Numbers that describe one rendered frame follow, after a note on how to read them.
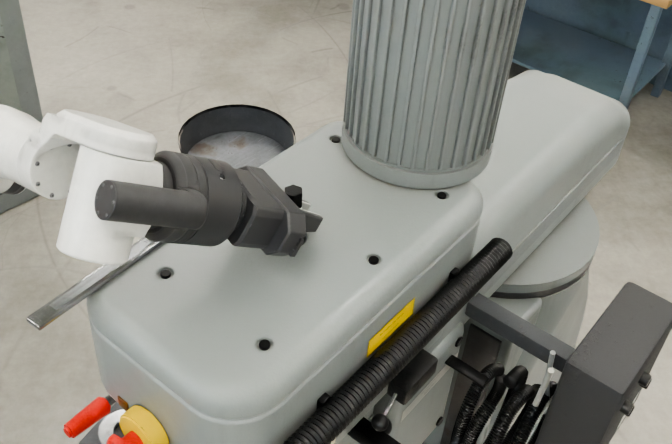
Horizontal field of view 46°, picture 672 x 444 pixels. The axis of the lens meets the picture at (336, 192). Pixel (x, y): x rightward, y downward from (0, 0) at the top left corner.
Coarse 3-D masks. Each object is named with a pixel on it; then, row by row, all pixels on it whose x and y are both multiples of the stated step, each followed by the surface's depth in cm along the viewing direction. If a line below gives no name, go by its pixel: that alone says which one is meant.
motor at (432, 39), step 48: (384, 0) 86; (432, 0) 84; (480, 0) 84; (384, 48) 89; (432, 48) 86; (480, 48) 88; (384, 96) 93; (432, 96) 91; (480, 96) 92; (384, 144) 97; (432, 144) 95; (480, 144) 99
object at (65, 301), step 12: (144, 240) 88; (132, 252) 86; (144, 252) 87; (120, 264) 85; (132, 264) 86; (96, 276) 83; (108, 276) 83; (72, 288) 82; (84, 288) 82; (96, 288) 82; (60, 300) 80; (72, 300) 80; (36, 312) 79; (48, 312) 79; (60, 312) 79; (36, 324) 78; (48, 324) 79
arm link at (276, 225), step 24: (216, 168) 77; (240, 168) 87; (216, 192) 76; (240, 192) 78; (264, 192) 83; (216, 216) 76; (240, 216) 79; (264, 216) 80; (288, 216) 81; (192, 240) 77; (216, 240) 78; (240, 240) 80; (264, 240) 82; (288, 240) 81
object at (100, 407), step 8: (96, 400) 93; (104, 400) 93; (112, 400) 94; (88, 408) 92; (96, 408) 93; (104, 408) 93; (80, 416) 92; (88, 416) 92; (96, 416) 92; (104, 416) 94; (64, 424) 91; (72, 424) 91; (80, 424) 91; (88, 424) 92; (72, 432) 90; (80, 432) 91
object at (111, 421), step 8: (112, 408) 159; (120, 408) 159; (112, 416) 156; (96, 424) 156; (104, 424) 154; (112, 424) 154; (88, 432) 154; (96, 432) 154; (104, 432) 153; (112, 432) 153; (120, 432) 155; (88, 440) 153; (96, 440) 153; (104, 440) 152
